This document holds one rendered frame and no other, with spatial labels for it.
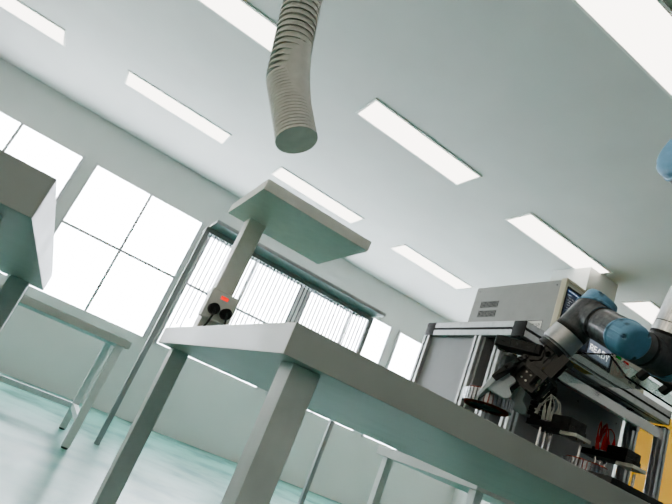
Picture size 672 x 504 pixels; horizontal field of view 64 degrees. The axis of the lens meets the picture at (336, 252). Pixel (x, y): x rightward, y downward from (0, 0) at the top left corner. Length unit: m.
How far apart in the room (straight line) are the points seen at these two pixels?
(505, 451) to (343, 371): 0.35
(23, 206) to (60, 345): 6.76
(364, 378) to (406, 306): 8.19
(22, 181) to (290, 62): 1.65
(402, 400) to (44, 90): 7.39
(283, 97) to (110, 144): 5.83
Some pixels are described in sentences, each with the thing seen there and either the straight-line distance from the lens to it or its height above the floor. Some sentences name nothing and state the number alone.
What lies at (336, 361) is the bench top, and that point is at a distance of 0.82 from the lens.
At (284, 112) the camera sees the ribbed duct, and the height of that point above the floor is 1.62.
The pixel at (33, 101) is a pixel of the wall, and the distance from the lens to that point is 7.92.
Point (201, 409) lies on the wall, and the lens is 7.68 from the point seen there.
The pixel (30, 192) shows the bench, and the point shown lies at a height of 0.72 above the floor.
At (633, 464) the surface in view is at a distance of 1.80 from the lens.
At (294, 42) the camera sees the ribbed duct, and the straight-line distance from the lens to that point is 2.27.
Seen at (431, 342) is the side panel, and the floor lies 1.05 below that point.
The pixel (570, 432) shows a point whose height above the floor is 0.88.
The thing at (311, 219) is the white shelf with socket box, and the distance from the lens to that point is 1.58.
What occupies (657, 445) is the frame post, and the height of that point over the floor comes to 0.99.
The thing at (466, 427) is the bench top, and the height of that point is 0.72.
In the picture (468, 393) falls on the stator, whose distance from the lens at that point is 1.29.
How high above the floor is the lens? 0.60
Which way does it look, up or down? 19 degrees up
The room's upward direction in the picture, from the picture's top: 23 degrees clockwise
